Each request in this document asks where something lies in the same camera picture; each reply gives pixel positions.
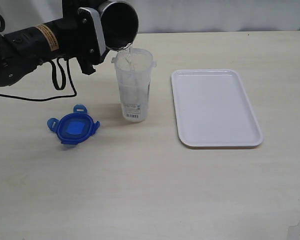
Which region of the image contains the white rectangular plastic tray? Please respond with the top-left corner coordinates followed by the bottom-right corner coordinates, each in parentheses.
top-left (171, 69), bottom-right (264, 149)

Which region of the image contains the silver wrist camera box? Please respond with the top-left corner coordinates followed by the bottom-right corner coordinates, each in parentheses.
top-left (77, 7), bottom-right (106, 58)

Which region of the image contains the clear plastic tall container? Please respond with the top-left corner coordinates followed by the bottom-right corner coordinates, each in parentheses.
top-left (111, 47), bottom-right (157, 123)

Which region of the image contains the blue plastic snap lid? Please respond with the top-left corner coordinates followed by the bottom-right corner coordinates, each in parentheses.
top-left (47, 104), bottom-right (101, 148)

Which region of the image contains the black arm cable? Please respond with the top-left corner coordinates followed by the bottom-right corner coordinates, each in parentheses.
top-left (0, 8), bottom-right (78, 102)

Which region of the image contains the stainless steel cup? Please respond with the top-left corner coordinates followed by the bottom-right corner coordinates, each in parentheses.
top-left (97, 0), bottom-right (139, 52)

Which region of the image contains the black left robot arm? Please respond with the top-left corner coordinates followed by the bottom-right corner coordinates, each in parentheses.
top-left (0, 0), bottom-right (108, 91)

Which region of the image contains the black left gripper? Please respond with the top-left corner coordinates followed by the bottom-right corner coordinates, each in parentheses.
top-left (62, 0), bottom-right (108, 75)

